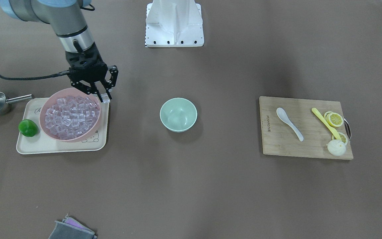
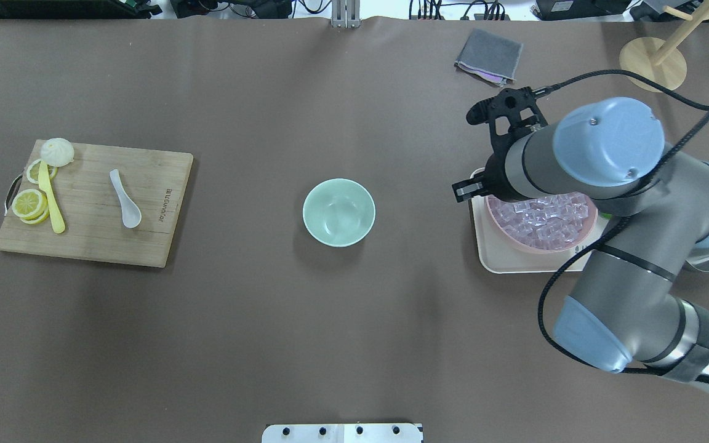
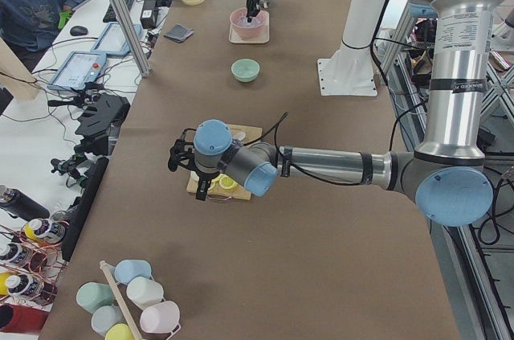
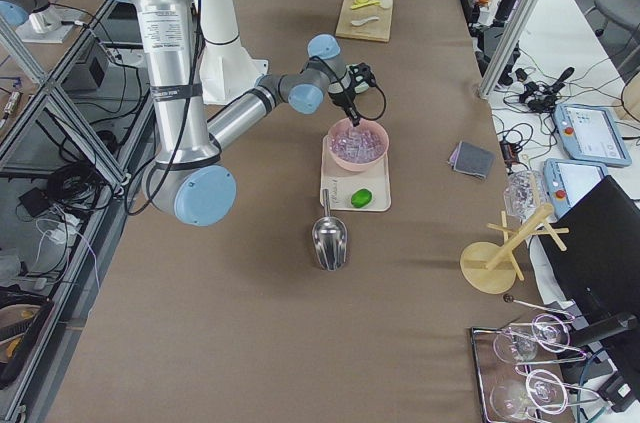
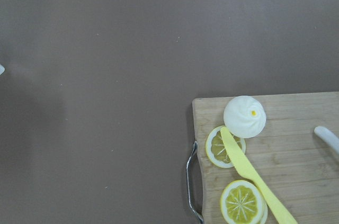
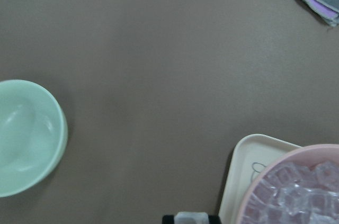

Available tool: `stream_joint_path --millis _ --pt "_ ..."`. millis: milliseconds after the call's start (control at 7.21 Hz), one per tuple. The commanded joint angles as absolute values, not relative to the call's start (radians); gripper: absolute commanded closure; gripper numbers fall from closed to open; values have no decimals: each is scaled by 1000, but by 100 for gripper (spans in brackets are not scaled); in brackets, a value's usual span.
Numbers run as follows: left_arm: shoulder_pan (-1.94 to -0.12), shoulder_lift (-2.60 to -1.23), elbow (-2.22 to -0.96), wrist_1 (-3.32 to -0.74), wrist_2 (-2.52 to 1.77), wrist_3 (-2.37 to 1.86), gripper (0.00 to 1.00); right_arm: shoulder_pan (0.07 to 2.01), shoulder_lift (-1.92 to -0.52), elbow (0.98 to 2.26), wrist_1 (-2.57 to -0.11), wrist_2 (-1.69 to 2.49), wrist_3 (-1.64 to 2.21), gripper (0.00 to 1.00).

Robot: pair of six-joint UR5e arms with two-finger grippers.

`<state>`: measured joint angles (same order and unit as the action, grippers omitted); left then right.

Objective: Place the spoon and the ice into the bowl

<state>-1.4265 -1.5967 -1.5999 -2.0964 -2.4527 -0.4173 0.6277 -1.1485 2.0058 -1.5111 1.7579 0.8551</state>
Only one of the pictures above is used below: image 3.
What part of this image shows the metal ice scoop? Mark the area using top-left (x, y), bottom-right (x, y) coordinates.
top-left (262, 0), bottom-right (272, 10)

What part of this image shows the pile of clear ice cubes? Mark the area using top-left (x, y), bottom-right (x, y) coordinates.
top-left (232, 12), bottom-right (263, 29)

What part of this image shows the pink bowl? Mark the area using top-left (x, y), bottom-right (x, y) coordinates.
top-left (229, 8), bottom-right (269, 39)

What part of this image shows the mint green bowl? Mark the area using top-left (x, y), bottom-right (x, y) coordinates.
top-left (230, 59), bottom-right (260, 83)

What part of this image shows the cream rectangular tray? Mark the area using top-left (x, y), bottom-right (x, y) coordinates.
top-left (228, 21), bottom-right (270, 44)

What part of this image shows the bamboo cutting board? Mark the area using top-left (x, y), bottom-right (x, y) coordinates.
top-left (186, 124), bottom-right (263, 201)

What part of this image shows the grey folded cloth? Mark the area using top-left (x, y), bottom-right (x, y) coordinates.
top-left (164, 24), bottom-right (194, 43)

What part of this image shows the light blue cup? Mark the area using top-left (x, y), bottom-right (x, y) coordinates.
top-left (114, 259), bottom-right (152, 285)

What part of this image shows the white cup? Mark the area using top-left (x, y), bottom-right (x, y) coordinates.
top-left (126, 277), bottom-right (164, 310)

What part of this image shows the black keyboard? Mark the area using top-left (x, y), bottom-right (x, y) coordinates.
top-left (102, 0), bottom-right (139, 23)

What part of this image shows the wooden cup rack stick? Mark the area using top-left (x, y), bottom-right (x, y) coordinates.
top-left (99, 260), bottom-right (143, 340)

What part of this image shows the pink cup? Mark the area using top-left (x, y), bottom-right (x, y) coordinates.
top-left (140, 301), bottom-right (181, 334)

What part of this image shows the far teach pendant tablet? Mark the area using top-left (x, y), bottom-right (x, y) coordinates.
top-left (91, 22), bottom-right (130, 57)

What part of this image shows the teach pendant tablet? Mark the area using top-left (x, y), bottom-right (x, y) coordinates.
top-left (47, 51), bottom-right (107, 91)
top-left (91, 22), bottom-right (130, 57)

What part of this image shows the mint green cup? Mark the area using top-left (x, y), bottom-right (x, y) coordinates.
top-left (75, 282), bottom-right (115, 313)

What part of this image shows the grey blue cup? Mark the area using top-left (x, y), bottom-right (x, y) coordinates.
top-left (91, 305), bottom-right (125, 336)

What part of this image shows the yellow cup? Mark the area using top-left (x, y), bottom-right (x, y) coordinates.
top-left (104, 323), bottom-right (135, 340)

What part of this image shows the near teach pendant tablet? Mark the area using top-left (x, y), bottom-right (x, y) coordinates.
top-left (47, 51), bottom-right (107, 91)

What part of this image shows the black computer mouse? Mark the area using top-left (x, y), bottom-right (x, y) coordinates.
top-left (69, 26), bottom-right (88, 36)

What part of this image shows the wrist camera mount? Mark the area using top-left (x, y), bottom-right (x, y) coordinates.
top-left (167, 128), bottom-right (197, 172)

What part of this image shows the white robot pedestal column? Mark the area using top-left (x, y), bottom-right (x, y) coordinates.
top-left (317, 0), bottom-right (388, 96)

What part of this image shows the aluminium frame post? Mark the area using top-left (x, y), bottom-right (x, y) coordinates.
top-left (109, 0), bottom-right (151, 78)

